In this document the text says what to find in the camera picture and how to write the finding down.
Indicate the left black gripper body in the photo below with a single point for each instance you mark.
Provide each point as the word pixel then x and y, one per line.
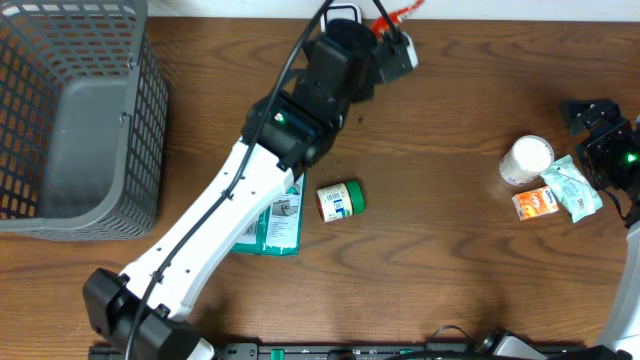
pixel 365 82

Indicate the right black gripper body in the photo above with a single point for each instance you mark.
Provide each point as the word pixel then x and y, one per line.
pixel 616 157

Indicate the light green snack packet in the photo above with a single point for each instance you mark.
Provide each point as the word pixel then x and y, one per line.
pixel 572 189

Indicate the red stick packet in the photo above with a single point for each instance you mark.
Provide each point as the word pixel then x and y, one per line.
pixel 389 21

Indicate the white round tub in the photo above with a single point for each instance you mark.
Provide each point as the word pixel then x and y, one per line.
pixel 529 156

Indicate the orange Kleenex tissue pack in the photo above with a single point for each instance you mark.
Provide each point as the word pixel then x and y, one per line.
pixel 535 203

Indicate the green lid jar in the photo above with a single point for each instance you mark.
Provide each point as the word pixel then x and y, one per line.
pixel 340 201

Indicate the green 3M gloves pack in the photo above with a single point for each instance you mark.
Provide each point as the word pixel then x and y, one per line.
pixel 275 231

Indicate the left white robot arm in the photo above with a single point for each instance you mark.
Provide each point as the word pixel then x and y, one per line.
pixel 142 310

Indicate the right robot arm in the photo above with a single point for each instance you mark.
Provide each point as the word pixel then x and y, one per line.
pixel 621 332

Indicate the white barcode scanner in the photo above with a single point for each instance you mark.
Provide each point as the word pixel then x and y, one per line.
pixel 348 11

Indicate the grey plastic mesh basket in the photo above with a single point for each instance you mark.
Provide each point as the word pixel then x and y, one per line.
pixel 83 120

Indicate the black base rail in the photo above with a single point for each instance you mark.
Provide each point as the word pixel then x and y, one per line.
pixel 499 343

